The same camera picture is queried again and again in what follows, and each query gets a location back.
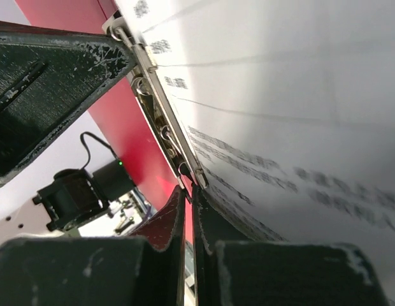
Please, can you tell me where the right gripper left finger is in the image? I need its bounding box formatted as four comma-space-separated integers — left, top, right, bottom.
0, 187, 185, 305

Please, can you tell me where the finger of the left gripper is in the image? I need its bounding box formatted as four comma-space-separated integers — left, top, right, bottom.
0, 21, 136, 187

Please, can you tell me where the stack of printed papers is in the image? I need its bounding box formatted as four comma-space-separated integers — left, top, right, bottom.
117, 1, 395, 305

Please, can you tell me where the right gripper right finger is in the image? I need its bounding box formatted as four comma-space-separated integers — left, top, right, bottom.
192, 186, 389, 305

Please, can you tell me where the metal folder clip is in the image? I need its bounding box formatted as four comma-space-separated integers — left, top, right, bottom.
103, 11, 208, 189

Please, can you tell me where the red plastic folder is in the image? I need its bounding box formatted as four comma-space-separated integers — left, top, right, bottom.
14, 0, 198, 306

